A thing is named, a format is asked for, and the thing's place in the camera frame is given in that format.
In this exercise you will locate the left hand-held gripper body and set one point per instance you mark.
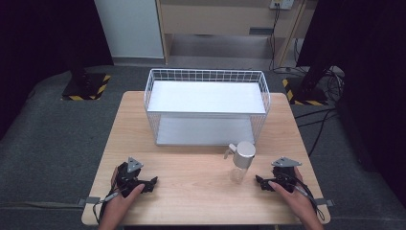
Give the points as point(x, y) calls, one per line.
point(127, 177)

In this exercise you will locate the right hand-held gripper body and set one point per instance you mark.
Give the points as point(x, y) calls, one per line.
point(283, 175)

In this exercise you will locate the glass bottle with silver lid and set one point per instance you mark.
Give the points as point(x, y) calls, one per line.
point(242, 161)

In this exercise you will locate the person's left hand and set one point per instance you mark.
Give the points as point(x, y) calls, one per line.
point(119, 204)

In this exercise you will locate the person's right hand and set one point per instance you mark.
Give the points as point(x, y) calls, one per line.
point(297, 201)

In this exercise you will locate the grey tape strip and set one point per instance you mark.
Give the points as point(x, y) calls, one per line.
point(89, 201)
point(325, 202)

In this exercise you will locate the black stand with striped base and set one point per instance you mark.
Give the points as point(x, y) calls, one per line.
point(308, 89)
point(85, 83)

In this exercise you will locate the white panel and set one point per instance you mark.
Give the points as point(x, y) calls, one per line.
point(130, 28)

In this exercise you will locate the white wall socket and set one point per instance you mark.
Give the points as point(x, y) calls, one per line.
point(282, 4)

